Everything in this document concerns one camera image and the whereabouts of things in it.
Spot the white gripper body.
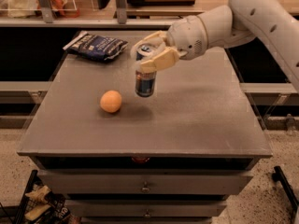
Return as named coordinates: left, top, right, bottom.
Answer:
left=166, top=16, right=207, bottom=60

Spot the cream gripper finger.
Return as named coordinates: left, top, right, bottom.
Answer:
left=137, top=47, right=179, bottom=74
left=131, top=31, right=166, bottom=60

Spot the Red Bull can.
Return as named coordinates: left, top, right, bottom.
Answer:
left=135, top=44, right=156, bottom=98

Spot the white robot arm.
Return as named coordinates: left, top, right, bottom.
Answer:
left=131, top=0, right=299, bottom=91

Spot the blue chip bag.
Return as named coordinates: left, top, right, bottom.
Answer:
left=63, top=31, right=128, bottom=62

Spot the orange fruit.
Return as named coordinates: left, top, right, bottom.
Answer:
left=100, top=91, right=122, bottom=113

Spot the grey drawer cabinet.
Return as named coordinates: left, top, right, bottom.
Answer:
left=17, top=30, right=274, bottom=224

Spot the clear plastic box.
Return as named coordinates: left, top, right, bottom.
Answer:
left=0, top=0, right=78, bottom=18

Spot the black metal stand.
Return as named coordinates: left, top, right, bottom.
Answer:
left=272, top=166, right=299, bottom=213

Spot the black wire basket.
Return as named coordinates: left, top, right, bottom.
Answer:
left=13, top=170, right=72, bottom=224

